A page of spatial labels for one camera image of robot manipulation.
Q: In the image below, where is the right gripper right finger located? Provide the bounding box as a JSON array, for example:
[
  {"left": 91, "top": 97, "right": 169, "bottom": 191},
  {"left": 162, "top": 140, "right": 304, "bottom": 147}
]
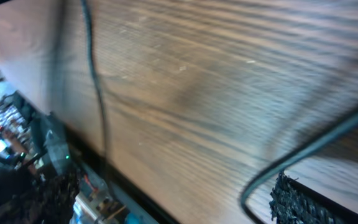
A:
[{"left": 269, "top": 172, "right": 358, "bottom": 224}]

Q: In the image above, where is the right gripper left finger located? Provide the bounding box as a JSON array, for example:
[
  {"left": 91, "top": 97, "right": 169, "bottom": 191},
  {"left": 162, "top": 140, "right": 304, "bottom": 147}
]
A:
[{"left": 0, "top": 171, "right": 80, "bottom": 224}]

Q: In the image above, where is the black USB cable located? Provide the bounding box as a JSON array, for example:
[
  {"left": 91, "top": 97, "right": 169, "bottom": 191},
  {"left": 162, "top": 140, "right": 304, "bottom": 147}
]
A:
[{"left": 79, "top": 0, "right": 358, "bottom": 224}]

